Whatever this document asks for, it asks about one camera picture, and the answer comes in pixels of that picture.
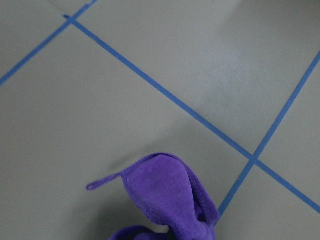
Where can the purple microfiber towel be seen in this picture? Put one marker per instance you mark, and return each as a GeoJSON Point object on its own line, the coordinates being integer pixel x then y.
{"type": "Point", "coordinates": [169, 194]}

